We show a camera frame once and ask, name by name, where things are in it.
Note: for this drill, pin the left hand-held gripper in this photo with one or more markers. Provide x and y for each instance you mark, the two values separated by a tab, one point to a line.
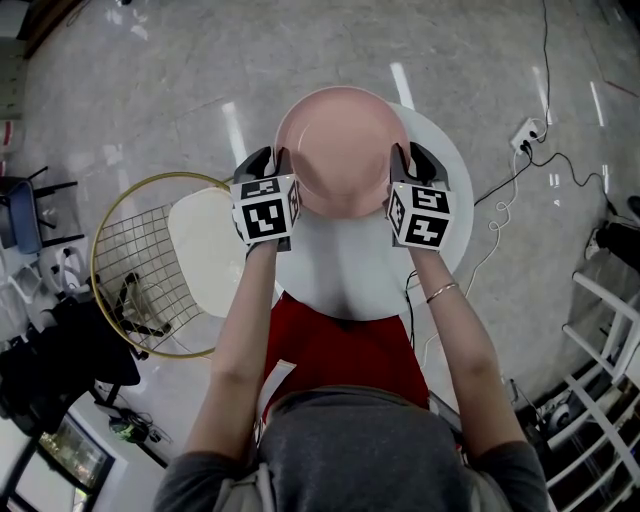
265	212

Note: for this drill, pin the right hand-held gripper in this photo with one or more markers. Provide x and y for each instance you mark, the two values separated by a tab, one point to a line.
422	215

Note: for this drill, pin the big pink plate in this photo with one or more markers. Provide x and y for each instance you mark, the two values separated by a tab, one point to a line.
342	152

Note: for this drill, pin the person's right forearm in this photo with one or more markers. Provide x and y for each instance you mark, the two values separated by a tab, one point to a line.
465	360

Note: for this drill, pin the person's left forearm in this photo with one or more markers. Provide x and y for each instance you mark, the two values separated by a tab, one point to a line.
235	350

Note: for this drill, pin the cream seat cushion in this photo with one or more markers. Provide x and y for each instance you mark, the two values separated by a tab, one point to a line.
205	240

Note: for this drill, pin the white power strip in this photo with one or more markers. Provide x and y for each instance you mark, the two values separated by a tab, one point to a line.
525	134

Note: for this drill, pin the round white table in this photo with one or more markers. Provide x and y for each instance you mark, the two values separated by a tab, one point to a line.
350	270

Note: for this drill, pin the person's red skirt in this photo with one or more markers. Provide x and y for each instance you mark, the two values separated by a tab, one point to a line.
345	355

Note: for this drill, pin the blue chair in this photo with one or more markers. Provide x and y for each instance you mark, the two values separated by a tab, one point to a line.
27	220

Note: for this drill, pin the black mesh office chair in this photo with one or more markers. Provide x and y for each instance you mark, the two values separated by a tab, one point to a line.
65	360

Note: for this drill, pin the person's grey shirt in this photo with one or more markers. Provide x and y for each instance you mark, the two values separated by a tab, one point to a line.
355	450

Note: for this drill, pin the white frame table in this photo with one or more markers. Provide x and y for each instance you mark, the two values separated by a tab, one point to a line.
600	350

